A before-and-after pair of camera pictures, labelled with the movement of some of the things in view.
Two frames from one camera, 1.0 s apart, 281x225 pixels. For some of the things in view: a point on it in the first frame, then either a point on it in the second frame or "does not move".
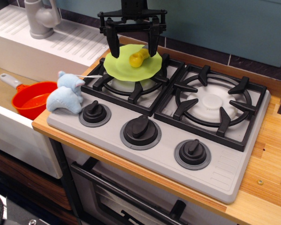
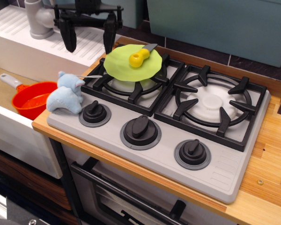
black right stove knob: x=192 y=154 does not move
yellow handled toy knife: x=136 y=59 does not move
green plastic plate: x=121 y=68 does not move
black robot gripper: x=134 y=16 -> x=87 y=13
